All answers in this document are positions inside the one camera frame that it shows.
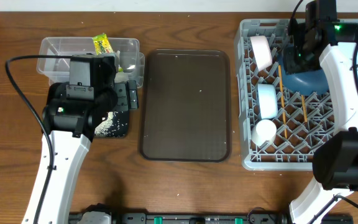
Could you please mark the wooden chopstick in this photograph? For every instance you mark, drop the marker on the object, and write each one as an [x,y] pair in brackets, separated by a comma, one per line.
[282,102]
[304,108]

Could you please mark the pile of rice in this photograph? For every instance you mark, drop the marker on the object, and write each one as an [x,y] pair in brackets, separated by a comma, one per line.
[114,125]

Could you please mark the black waste tray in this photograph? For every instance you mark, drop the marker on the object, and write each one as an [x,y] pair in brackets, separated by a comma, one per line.
[70,112]

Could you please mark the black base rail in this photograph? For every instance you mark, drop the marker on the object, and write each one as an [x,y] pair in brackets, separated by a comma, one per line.
[101,213]

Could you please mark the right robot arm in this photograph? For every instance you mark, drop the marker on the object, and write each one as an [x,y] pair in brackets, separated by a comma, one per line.
[323,42]

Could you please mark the light blue bowl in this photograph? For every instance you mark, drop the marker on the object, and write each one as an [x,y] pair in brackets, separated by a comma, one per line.
[267,101]

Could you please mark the dark blue plate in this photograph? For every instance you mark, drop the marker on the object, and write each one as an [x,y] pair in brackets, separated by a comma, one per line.
[305,83]

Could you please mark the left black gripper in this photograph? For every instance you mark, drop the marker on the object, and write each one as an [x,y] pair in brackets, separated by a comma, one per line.
[131,94]

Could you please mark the pink white bowl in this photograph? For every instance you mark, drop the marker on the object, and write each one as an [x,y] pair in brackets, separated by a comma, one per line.
[261,50]

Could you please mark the brown serving tray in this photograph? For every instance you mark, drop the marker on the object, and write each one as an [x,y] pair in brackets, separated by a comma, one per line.
[187,106]

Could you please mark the green yellow snack wrapper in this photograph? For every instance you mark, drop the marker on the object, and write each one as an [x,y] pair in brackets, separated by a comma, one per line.
[104,48]

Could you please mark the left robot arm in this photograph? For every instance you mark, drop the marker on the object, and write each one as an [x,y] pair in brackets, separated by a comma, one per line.
[91,83]

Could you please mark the grey dishwasher rack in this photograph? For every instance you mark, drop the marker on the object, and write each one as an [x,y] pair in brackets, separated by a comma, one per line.
[296,152]

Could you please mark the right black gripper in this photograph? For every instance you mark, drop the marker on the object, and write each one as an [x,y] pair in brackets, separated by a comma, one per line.
[291,65]

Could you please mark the white cup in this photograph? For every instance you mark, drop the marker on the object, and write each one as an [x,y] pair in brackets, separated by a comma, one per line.
[264,131]

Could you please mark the white tissue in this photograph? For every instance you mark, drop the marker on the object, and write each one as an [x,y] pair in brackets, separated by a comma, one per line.
[127,67]

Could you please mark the clear plastic waste bin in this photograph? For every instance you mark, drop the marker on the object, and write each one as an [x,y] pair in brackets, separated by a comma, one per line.
[57,69]

